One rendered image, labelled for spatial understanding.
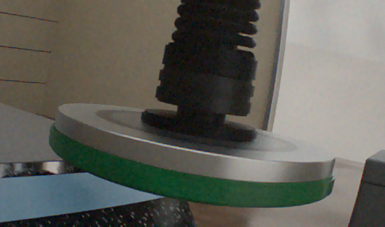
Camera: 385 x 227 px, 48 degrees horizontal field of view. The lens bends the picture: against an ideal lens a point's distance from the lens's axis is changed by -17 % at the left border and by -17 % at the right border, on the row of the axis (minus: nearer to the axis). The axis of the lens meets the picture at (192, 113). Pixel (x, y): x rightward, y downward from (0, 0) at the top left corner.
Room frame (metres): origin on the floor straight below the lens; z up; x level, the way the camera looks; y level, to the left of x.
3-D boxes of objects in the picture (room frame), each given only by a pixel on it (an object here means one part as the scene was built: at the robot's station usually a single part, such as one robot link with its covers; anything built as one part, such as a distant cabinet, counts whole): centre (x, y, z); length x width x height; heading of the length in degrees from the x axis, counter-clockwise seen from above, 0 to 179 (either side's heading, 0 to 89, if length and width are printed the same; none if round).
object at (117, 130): (0.36, -0.01, 0.92); 0.21 x 0.21 x 0.01
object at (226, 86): (0.36, -0.01, 0.96); 0.07 x 0.07 x 0.01
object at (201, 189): (0.36, -0.01, 0.91); 0.22 x 0.22 x 0.04
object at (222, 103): (0.36, -0.01, 0.95); 0.07 x 0.07 x 0.01
